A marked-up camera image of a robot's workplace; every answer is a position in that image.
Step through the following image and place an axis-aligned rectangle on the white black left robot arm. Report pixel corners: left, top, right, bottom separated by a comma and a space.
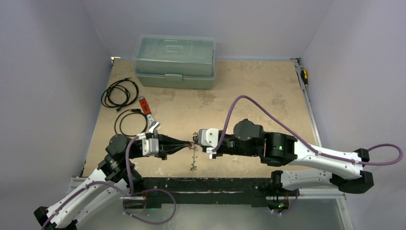
34, 133, 192, 230

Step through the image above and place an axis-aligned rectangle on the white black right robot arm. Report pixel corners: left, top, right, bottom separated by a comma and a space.
193, 119, 374, 195

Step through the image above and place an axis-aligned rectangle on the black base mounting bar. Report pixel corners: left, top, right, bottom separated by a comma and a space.
131, 177, 299, 211

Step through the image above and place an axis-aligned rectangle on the green plastic toolbox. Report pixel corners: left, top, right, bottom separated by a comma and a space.
132, 34, 216, 90

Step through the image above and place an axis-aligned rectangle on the yellow black screwdriver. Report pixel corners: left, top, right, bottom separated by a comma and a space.
300, 69, 308, 87

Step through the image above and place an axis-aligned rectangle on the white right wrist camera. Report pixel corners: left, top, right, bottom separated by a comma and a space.
197, 128, 219, 159

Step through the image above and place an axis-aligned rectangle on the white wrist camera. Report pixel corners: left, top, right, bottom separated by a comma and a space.
137, 133, 159, 157
197, 128, 219, 159

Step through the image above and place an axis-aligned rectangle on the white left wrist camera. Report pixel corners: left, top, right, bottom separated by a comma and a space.
137, 133, 159, 157

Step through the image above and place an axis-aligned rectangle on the red handled adjustable wrench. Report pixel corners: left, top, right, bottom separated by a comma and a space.
139, 95, 160, 133

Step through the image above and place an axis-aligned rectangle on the black usb cable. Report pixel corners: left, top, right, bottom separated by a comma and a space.
114, 108, 149, 138

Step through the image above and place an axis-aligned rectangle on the coiled black cable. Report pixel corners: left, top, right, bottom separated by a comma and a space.
101, 77, 139, 112

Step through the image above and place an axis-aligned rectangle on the aluminium frame rail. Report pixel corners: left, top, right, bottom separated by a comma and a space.
291, 58, 354, 230

